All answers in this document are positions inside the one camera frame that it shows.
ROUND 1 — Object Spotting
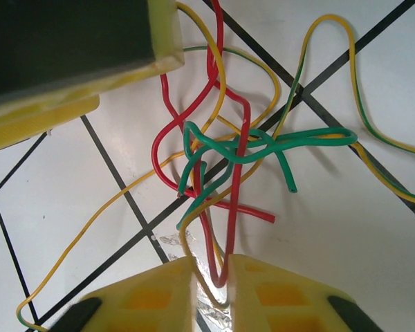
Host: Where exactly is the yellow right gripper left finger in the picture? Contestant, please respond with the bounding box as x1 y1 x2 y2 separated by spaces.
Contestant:
50 257 196 332

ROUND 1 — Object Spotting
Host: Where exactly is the red cable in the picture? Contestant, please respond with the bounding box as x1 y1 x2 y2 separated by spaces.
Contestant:
151 0 276 224
193 0 252 290

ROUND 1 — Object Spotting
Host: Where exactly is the clear tape scrap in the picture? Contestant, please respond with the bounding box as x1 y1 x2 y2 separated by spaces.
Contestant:
158 231 229 328

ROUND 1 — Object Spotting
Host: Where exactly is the thick green cable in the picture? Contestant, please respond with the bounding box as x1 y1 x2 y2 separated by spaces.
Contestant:
176 120 359 194

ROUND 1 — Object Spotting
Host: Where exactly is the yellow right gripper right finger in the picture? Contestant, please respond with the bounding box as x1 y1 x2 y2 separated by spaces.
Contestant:
228 254 385 332

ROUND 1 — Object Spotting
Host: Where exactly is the thick yellow-green striped cable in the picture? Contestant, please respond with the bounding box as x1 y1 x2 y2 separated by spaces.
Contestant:
176 13 415 308

